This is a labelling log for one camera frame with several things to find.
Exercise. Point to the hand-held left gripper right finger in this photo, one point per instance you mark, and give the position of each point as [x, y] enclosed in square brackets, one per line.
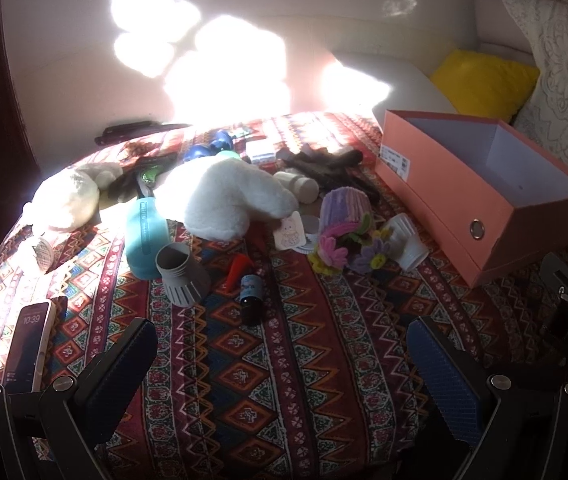
[444, 385]

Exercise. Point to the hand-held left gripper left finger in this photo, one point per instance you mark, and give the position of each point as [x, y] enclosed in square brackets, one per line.
[123, 375]

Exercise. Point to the orange storage box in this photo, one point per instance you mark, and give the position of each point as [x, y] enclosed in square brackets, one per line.
[514, 240]

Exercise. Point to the teal bottle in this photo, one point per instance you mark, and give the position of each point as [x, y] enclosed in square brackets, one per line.
[143, 240]

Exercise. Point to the white paper cup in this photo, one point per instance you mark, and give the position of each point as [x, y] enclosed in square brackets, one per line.
[416, 252]
[403, 230]

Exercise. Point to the white yarn ball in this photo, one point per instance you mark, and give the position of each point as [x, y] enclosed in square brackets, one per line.
[66, 200]

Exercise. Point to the purple chenille flower basket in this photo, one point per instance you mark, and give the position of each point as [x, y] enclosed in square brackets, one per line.
[344, 210]

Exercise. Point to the small white box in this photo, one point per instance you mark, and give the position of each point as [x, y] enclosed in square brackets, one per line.
[261, 150]

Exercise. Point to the white smartphone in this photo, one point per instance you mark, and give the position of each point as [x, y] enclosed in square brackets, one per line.
[26, 345]

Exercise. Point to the grey ribbed funnel cap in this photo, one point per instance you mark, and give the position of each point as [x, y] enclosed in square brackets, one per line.
[181, 275]

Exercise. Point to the small dark dropper bottle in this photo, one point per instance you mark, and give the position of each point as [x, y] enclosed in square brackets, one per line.
[251, 305]

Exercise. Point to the small white mesh item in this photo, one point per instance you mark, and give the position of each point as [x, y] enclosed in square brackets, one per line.
[41, 255]

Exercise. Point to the red plastic cone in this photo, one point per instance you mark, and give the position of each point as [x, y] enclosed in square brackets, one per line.
[238, 270]

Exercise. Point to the dark glove with green trim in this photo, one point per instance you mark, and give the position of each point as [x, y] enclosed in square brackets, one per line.
[131, 182]

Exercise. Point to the white plush toy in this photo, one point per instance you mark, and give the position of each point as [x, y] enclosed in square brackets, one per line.
[223, 190]

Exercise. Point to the cartoon paper tag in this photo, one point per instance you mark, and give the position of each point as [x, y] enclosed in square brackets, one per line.
[288, 230]

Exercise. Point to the blue plastic toy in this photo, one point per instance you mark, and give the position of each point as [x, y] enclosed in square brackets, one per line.
[203, 150]

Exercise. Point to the white pill bottle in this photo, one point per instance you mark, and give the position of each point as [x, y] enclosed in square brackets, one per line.
[304, 187]

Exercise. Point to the black flat case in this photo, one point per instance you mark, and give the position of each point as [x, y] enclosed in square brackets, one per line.
[123, 132]

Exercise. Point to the white lace pillow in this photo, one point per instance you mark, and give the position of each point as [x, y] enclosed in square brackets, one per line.
[564, 85]

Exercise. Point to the yellow pillow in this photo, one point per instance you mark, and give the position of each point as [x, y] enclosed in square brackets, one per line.
[484, 82]

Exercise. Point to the white box lid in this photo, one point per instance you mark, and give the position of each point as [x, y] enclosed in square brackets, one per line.
[404, 90]

